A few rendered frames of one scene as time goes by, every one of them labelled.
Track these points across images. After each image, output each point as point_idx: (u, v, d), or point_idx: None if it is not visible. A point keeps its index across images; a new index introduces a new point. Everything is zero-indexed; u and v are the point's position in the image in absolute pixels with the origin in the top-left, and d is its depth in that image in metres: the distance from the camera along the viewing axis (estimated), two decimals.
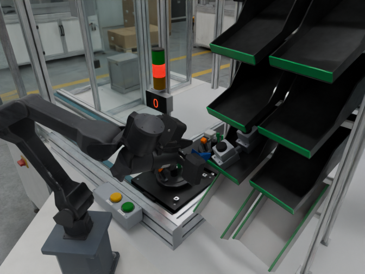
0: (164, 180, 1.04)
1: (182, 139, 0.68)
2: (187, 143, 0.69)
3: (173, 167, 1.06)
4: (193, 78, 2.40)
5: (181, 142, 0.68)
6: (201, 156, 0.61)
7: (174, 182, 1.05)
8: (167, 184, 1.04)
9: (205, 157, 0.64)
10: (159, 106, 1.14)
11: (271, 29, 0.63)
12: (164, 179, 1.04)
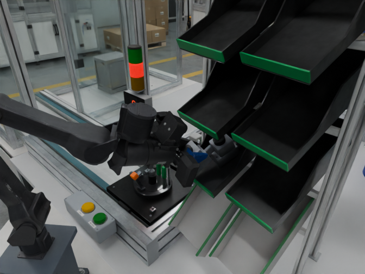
0: (140, 188, 0.96)
1: (187, 140, 0.67)
2: None
3: (151, 174, 0.98)
4: (184, 78, 2.32)
5: (185, 143, 0.67)
6: (196, 156, 0.62)
7: (151, 191, 0.97)
8: (144, 193, 0.96)
9: (201, 157, 0.64)
10: None
11: (246, 22, 0.55)
12: (140, 187, 0.96)
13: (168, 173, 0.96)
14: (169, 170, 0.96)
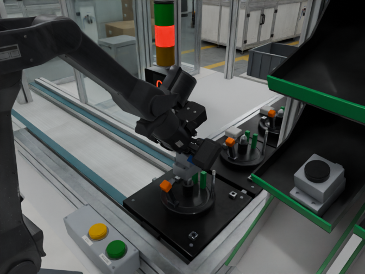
0: (172, 204, 0.67)
1: None
2: None
3: (187, 183, 0.69)
4: (201, 67, 2.03)
5: None
6: None
7: (188, 206, 0.68)
8: (178, 210, 0.67)
9: None
10: None
11: None
12: (173, 203, 0.67)
13: (213, 181, 0.67)
14: (214, 178, 0.67)
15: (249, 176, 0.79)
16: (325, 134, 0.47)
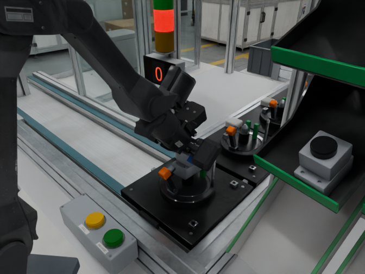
0: (172, 192, 0.66)
1: None
2: None
3: None
4: (201, 62, 2.01)
5: None
6: None
7: (188, 195, 0.66)
8: (178, 199, 0.65)
9: None
10: (164, 78, 0.75)
11: None
12: (172, 191, 0.65)
13: (213, 169, 0.66)
14: (215, 166, 0.65)
15: (250, 166, 0.77)
16: (329, 113, 0.45)
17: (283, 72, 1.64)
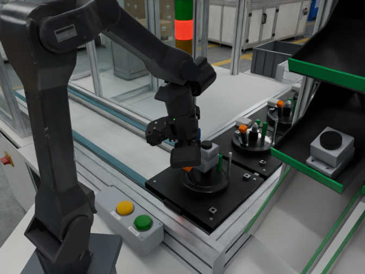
0: (193, 183, 0.74)
1: None
2: None
3: None
4: None
5: None
6: None
7: (206, 186, 0.74)
8: (198, 189, 0.73)
9: None
10: None
11: None
12: (193, 182, 0.73)
13: (229, 162, 0.73)
14: (231, 160, 0.73)
15: (260, 161, 0.85)
16: (334, 113, 0.53)
17: (287, 74, 1.72)
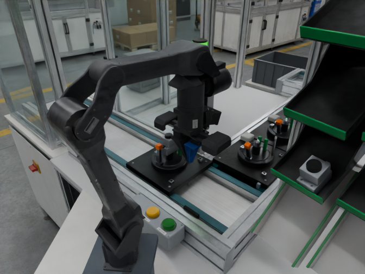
0: (159, 163, 1.03)
1: None
2: (189, 156, 0.67)
3: None
4: None
5: None
6: (199, 147, 0.65)
7: (169, 165, 1.04)
8: (162, 167, 1.03)
9: (194, 155, 0.66)
10: None
11: None
12: (159, 161, 1.03)
13: None
14: None
15: (262, 172, 1.02)
16: (319, 141, 0.69)
17: (285, 87, 1.89)
